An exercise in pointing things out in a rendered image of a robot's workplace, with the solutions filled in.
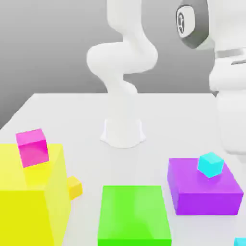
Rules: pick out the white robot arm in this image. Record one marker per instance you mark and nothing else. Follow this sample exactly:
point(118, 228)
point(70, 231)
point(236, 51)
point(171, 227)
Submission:
point(123, 57)

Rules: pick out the small yellow cube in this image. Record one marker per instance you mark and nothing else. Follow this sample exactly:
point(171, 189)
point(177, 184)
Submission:
point(75, 187)

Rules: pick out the small pink cube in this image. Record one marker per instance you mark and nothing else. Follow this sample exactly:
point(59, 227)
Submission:
point(33, 151)

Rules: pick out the small cyan cube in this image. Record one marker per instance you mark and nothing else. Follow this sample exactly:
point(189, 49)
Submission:
point(210, 165)
point(240, 242)

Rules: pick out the large green box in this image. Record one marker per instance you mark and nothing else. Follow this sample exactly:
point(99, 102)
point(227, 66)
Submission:
point(132, 213)

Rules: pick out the large purple box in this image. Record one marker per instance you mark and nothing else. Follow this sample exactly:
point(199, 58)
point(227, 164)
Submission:
point(203, 199)

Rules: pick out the large yellow box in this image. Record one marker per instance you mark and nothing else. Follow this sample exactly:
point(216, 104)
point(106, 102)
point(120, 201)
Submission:
point(23, 215)

